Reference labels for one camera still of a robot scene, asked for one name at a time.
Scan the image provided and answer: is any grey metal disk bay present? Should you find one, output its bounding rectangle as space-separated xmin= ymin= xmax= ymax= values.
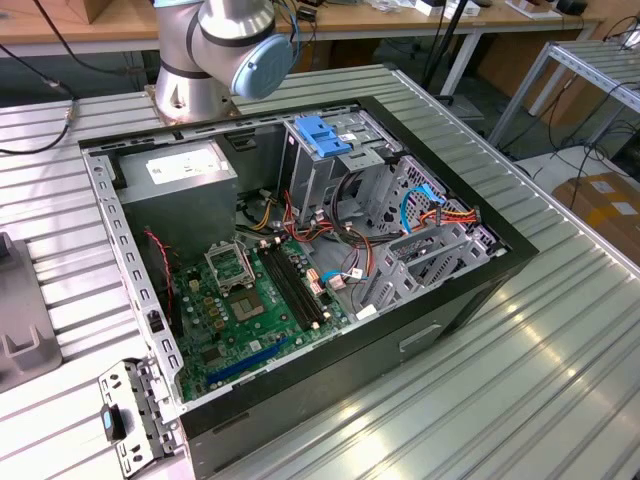
xmin=357 ymin=154 xmax=509 ymax=321

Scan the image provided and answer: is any black RAM slot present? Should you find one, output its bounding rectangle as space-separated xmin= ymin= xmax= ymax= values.
xmin=272 ymin=237 xmax=331 ymax=321
xmin=258 ymin=239 xmax=321 ymax=332

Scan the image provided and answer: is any grey optical drive cage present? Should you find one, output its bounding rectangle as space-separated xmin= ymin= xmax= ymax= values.
xmin=277 ymin=110 xmax=401 ymax=226

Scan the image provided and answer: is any CPU socket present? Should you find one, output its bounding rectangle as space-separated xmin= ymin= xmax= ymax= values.
xmin=225 ymin=288 xmax=267 ymax=325

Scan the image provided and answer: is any green motherboard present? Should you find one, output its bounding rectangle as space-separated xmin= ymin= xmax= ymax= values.
xmin=169 ymin=239 xmax=361 ymax=404

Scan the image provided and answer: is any blue drive cage latch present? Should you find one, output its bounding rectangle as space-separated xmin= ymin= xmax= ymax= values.
xmin=294 ymin=115 xmax=354 ymax=157

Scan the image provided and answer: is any metal socket cover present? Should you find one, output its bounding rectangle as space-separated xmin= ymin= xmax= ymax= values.
xmin=203 ymin=241 xmax=255 ymax=295

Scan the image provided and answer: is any blue expansion slot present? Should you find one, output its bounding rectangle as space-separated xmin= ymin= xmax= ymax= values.
xmin=205 ymin=337 xmax=290 ymax=386

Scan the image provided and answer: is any black open PC case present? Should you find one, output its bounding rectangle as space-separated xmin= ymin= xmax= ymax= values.
xmin=78 ymin=94 xmax=540 ymax=479

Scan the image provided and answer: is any grey power supply unit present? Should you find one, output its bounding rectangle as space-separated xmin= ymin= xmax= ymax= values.
xmin=113 ymin=138 xmax=240 ymax=261

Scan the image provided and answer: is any wooden top desk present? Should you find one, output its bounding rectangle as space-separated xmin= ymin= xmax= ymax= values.
xmin=0 ymin=0 xmax=607 ymax=99

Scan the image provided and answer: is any hinged metal slot retainer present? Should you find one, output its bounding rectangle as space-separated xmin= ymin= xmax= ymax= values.
xmin=97 ymin=356 xmax=187 ymax=477

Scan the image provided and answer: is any brown cardboard box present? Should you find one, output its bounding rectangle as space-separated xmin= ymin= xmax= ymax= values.
xmin=551 ymin=171 xmax=640 ymax=254

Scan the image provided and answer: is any grey parts rack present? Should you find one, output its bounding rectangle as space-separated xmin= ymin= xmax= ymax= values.
xmin=0 ymin=231 xmax=65 ymax=395

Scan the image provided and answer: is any metal slat side table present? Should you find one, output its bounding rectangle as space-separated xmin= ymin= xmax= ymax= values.
xmin=487 ymin=38 xmax=640 ymax=147

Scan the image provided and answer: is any red orange wire bundle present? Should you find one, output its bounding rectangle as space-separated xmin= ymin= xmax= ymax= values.
xmin=279 ymin=188 xmax=376 ymax=281

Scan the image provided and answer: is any black sleeved cable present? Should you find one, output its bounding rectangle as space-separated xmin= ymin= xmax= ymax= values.
xmin=329 ymin=169 xmax=372 ymax=242

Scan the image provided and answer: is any yellow black wire bundle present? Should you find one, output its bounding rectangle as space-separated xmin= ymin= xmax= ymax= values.
xmin=248 ymin=191 xmax=277 ymax=232

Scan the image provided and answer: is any orange red power wire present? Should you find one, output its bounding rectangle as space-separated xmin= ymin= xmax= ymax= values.
xmin=418 ymin=205 xmax=482 ymax=227

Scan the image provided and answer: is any red black twisted wire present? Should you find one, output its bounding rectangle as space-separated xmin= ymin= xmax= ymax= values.
xmin=143 ymin=227 xmax=176 ymax=321

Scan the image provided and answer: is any black cable with metal plug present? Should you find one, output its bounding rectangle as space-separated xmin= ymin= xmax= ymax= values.
xmin=0 ymin=42 xmax=81 ymax=156

